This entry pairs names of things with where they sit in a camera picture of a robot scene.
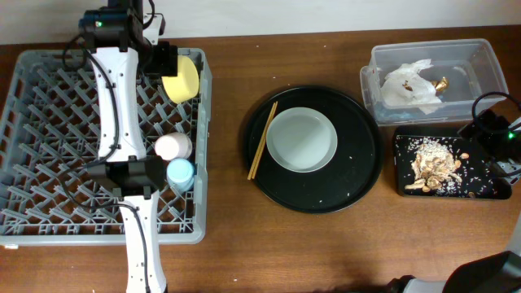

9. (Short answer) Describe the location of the wooden chopstick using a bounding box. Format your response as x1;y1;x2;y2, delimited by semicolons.
250;101;280;180
247;100;278;180

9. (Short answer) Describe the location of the white paper napkin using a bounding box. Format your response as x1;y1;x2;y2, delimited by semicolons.
380;59;441;115

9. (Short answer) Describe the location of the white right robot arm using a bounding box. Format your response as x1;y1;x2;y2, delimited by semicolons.
384;109;520;293

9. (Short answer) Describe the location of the grey plastic dishwasher rack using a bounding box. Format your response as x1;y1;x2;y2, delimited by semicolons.
1;48;212;247

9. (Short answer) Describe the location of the light blue plastic cup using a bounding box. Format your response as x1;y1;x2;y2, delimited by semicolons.
166;158;195;193

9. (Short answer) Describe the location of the wooden chopstick upper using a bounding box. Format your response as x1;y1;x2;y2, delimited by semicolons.
247;100;278;180

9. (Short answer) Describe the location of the black rectangular tray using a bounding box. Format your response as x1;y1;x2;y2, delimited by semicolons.
392;125;512;200

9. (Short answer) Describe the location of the wooden chopstick lower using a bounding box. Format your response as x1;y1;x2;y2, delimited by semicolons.
250;101;280;180

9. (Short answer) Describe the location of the yellow plastic bowl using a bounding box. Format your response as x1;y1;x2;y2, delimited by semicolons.
161;55;199;104

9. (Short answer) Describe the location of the grey round plate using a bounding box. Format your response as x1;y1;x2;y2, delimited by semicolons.
266;107;339;173

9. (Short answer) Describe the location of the peanut shells and rice waste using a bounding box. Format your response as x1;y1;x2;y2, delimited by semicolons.
394;135;494;199

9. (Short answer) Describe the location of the pink plastic cup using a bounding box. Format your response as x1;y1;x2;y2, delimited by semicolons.
154;133;193;161

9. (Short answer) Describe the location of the clear plastic waste bin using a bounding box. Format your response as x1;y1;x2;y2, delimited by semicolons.
360;39;508;126

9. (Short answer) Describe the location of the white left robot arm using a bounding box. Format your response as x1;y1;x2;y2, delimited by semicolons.
78;1;168;292

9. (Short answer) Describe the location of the gold foil wrapper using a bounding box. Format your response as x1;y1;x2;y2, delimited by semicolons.
431;77;449;94

